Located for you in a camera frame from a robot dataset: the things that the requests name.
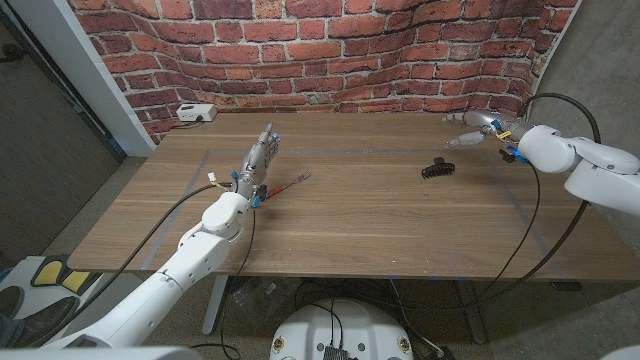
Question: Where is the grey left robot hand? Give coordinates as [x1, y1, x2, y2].
[230, 122, 281, 201]

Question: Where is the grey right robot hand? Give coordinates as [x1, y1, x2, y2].
[442, 109, 531, 149]

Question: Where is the black hair claw clip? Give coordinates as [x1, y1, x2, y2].
[420, 156, 457, 180]

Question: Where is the white power strip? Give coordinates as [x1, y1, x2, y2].
[175, 103, 219, 123]

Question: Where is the clear plastic bag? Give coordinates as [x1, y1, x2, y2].
[232, 279, 281, 311]

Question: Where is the red brick print backdrop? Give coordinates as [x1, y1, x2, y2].
[67, 0, 584, 146]

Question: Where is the grey table leg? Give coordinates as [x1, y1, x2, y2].
[454, 279, 489, 345]
[201, 274, 231, 336]

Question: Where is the white pillar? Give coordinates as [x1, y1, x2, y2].
[7, 0, 157, 159]

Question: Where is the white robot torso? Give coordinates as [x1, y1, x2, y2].
[268, 298, 415, 360]

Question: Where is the dark grey perforated panel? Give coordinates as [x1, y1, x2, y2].
[0, 9, 126, 256]

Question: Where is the white base with yellow pads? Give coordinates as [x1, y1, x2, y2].
[0, 254, 101, 349]

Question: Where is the fork with red handle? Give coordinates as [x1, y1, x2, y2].
[264, 171, 312, 199]

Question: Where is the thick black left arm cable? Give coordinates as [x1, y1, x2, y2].
[64, 182, 236, 326]

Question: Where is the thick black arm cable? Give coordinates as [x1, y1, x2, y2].
[64, 182, 236, 326]
[294, 92, 601, 311]

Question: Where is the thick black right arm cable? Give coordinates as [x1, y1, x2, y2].
[294, 92, 601, 311]

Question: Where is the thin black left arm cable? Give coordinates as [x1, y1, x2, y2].
[189, 207, 259, 360]

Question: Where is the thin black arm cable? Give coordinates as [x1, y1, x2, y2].
[189, 207, 259, 360]
[389, 162, 542, 311]

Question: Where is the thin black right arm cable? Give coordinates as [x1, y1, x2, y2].
[389, 162, 542, 311]

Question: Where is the black torso cable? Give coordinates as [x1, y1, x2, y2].
[302, 299, 346, 351]

